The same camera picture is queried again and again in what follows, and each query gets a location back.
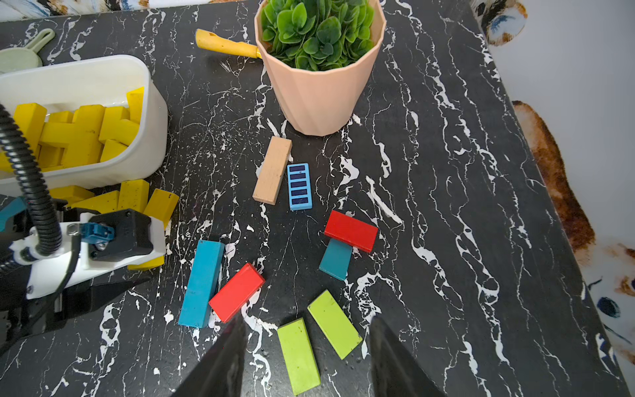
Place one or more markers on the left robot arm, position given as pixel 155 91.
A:
pixel 39 202

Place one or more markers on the teal slanted block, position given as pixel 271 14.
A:
pixel 202 284

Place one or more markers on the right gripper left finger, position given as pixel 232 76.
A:
pixel 220 371

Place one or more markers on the green block left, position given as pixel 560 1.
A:
pixel 299 357

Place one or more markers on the green block right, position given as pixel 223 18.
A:
pixel 335 325

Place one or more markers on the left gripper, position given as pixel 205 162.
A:
pixel 41 294

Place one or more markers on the pink pot green plant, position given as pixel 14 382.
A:
pixel 319 56

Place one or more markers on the red block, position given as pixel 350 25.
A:
pixel 229 300
pixel 351 231

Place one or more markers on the blue ladder block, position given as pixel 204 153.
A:
pixel 299 186

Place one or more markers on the green hand brush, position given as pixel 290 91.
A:
pixel 26 57

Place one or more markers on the white plastic tray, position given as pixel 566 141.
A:
pixel 90 123

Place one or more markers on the green block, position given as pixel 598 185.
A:
pixel 335 325
pixel 299 357

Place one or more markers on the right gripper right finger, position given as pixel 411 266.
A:
pixel 395 372

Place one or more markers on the tall natural wood block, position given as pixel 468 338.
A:
pixel 272 171

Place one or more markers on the yellow toy shovel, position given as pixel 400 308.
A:
pixel 209 41

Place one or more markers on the small teal square block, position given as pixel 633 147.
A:
pixel 336 259

